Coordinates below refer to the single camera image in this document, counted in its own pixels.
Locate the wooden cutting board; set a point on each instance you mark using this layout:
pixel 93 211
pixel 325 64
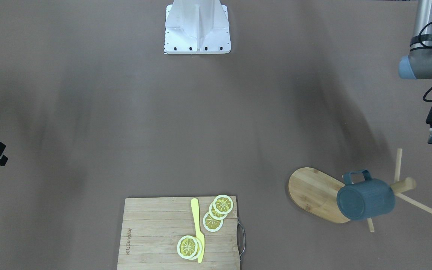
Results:
pixel 152 227

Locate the lemon slice under knife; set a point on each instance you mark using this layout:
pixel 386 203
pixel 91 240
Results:
pixel 189 247

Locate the brown table mat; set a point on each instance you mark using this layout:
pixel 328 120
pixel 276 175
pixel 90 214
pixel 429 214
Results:
pixel 92 112

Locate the lemon slice end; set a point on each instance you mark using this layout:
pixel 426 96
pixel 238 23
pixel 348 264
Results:
pixel 223 204

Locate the lemon slice middle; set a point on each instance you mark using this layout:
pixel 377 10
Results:
pixel 214 214

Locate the teal mug yellow inside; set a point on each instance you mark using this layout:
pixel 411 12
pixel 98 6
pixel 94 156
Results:
pixel 364 197

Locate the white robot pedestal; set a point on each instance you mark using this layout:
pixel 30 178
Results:
pixel 197 27

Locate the yellow plastic knife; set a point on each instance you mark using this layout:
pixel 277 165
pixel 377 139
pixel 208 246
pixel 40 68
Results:
pixel 195 208

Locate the wooden cup rack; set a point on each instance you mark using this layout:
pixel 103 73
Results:
pixel 315 192

